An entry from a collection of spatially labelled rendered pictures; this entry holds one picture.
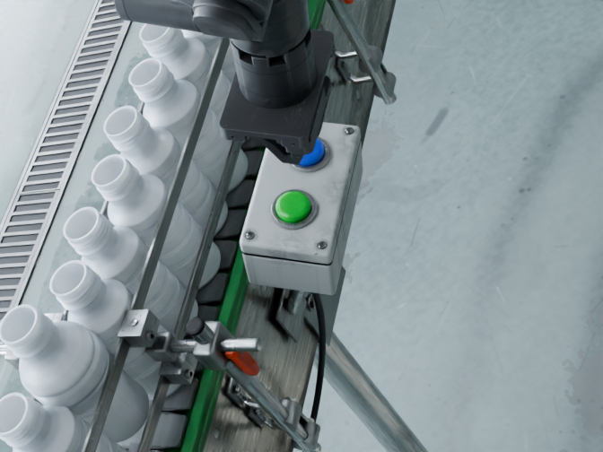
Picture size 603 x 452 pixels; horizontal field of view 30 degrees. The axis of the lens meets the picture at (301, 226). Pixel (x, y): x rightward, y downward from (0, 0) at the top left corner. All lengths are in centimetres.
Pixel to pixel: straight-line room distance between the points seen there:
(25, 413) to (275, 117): 31
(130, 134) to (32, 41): 251
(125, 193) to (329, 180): 19
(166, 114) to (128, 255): 16
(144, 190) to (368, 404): 54
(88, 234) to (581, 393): 125
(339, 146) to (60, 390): 32
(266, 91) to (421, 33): 196
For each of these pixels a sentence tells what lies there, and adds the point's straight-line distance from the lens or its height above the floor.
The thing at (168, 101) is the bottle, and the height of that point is 114.
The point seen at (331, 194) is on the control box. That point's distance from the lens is 96.
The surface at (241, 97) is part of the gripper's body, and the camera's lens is 82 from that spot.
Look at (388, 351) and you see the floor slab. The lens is 222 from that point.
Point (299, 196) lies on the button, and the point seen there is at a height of 112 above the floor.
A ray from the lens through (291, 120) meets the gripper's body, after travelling 80.
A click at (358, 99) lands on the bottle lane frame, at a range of 139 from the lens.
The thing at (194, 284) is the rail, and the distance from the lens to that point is 106.
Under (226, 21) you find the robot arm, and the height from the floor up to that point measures 140.
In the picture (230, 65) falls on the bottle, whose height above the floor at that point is 107.
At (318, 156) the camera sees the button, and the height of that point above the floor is 111.
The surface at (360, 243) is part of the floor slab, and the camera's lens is 240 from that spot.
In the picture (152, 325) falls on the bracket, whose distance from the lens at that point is 97.
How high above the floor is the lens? 178
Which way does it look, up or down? 46 degrees down
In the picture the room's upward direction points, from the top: 36 degrees counter-clockwise
